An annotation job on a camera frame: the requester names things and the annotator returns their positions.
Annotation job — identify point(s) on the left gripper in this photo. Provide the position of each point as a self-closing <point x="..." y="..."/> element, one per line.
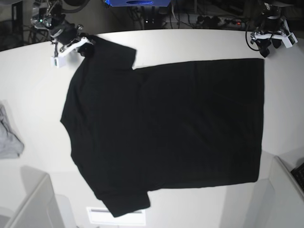
<point x="269" y="24"/>

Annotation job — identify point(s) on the white side cabinet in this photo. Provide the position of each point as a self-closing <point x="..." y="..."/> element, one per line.
<point x="41" y="207"/>

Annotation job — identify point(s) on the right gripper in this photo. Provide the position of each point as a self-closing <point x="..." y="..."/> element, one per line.
<point x="64" y="32"/>

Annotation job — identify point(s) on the black keyboard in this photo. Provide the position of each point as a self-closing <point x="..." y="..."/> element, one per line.
<point x="298" y="174"/>

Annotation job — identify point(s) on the black T-shirt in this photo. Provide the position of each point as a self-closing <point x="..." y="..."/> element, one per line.
<point x="183" y="125"/>

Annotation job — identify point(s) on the grey cloth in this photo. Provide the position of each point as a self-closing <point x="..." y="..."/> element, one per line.
<point x="11" y="147"/>

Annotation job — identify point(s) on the white power strip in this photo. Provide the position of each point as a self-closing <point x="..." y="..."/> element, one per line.
<point x="221" y="22"/>

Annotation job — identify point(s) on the blue box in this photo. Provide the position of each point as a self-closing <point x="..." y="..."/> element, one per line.
<point x="129" y="3"/>

